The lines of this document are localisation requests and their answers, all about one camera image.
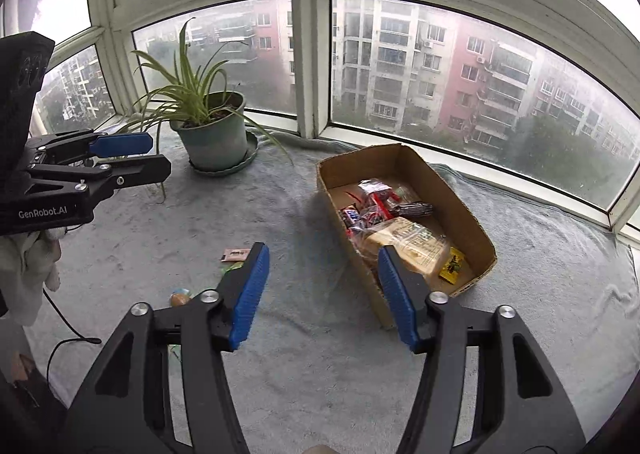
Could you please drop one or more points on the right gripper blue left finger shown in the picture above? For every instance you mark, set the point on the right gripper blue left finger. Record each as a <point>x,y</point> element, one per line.
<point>241,290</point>

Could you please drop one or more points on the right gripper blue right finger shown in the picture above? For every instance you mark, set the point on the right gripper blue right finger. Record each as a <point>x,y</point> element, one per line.
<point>405,292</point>

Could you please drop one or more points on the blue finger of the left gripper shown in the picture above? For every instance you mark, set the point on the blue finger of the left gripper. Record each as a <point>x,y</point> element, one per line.
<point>120,176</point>
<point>123,144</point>

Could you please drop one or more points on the bread loaf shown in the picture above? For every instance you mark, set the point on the bread loaf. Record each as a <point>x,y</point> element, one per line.
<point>419,248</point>

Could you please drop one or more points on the yellow candy packet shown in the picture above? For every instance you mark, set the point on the yellow candy packet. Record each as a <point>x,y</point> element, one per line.
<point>453,266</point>

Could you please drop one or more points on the round chocolate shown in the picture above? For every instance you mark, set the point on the round chocolate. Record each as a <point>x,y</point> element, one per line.
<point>180,297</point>

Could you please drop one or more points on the snickers bar english label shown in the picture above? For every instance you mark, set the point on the snickers bar english label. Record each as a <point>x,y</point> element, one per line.
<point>417,209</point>

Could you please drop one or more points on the red clear snack bag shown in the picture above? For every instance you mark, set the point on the red clear snack bag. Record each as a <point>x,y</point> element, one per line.
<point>369,217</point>
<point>373,192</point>

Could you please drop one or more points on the snickers bar chinese label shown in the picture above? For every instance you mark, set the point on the snickers bar chinese label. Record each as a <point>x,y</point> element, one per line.
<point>350,217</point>

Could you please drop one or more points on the white gloved left hand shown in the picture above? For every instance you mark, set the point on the white gloved left hand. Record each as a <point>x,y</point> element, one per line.
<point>28,264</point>

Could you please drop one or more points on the green candy packet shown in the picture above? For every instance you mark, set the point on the green candy packet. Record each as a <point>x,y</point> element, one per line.
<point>231,267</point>

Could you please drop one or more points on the pink candy packet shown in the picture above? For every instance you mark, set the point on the pink candy packet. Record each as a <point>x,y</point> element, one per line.
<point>235,255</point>

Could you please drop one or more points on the spider plant in green pot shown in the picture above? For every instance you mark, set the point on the spider plant in green pot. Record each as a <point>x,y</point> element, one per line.
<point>197,103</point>

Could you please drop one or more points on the grey blanket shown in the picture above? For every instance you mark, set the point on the grey blanket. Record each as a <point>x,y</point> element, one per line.
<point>318,368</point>

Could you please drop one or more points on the brown cardboard box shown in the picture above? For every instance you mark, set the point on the brown cardboard box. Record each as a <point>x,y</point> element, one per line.
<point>402,168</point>

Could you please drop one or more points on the green pot saucer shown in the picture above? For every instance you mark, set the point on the green pot saucer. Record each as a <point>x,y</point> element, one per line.
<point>215,162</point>

